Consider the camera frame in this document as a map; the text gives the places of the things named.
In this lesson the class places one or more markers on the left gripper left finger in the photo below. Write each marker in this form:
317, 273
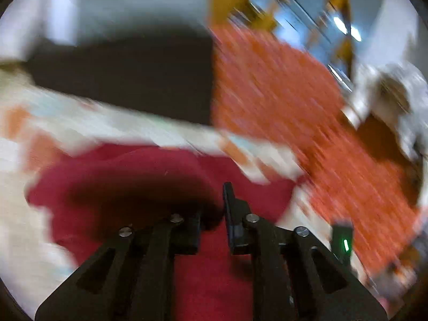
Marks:
130, 277

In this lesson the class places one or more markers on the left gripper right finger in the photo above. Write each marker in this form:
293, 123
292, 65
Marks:
295, 276

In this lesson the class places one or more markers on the maroon small garment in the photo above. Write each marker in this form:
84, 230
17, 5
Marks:
92, 195

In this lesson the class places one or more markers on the orange floral cloth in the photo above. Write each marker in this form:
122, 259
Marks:
266, 89

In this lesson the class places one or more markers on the white crumpled cloth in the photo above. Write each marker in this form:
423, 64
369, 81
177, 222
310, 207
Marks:
396, 94

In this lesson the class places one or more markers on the heart pattern quilted blanket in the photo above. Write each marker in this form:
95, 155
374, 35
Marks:
38, 126

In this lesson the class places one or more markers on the black cushion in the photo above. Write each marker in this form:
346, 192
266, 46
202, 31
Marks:
168, 75

